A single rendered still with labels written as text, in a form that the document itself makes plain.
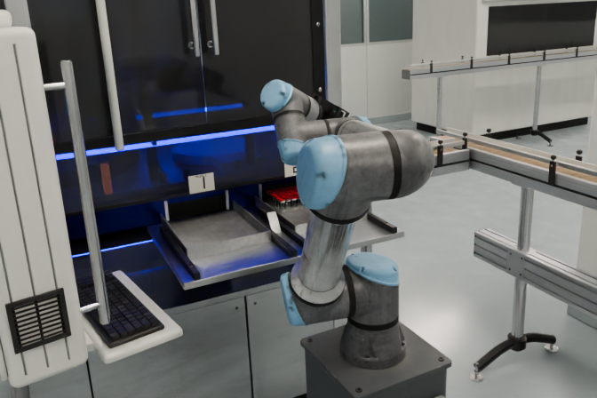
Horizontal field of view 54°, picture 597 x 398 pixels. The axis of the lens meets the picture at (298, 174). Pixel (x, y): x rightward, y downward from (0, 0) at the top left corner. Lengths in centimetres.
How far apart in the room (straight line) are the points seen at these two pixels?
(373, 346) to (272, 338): 96
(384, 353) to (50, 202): 78
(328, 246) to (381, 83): 670
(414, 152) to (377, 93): 675
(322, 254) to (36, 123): 62
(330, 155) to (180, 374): 143
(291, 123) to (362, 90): 627
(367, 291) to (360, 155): 44
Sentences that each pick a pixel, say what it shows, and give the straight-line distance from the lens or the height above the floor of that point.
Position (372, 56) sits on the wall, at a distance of 761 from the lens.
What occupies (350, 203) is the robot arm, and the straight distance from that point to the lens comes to 95.
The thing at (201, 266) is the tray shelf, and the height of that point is 88.
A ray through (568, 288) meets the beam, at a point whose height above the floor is 50.
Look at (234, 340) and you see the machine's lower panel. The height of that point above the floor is 41.
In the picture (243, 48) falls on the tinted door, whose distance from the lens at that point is 193.
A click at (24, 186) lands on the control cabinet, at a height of 124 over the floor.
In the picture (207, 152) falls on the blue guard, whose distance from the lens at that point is 192.
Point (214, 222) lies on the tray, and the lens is 198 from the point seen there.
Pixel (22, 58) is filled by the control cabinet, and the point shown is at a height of 149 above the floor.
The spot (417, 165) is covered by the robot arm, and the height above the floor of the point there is 131.
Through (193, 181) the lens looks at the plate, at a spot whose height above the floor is 103.
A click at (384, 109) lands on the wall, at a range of 780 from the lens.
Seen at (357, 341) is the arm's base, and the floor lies 85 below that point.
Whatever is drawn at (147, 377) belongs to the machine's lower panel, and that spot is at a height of 37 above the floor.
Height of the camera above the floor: 157
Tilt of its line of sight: 16 degrees down
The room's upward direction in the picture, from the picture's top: 3 degrees counter-clockwise
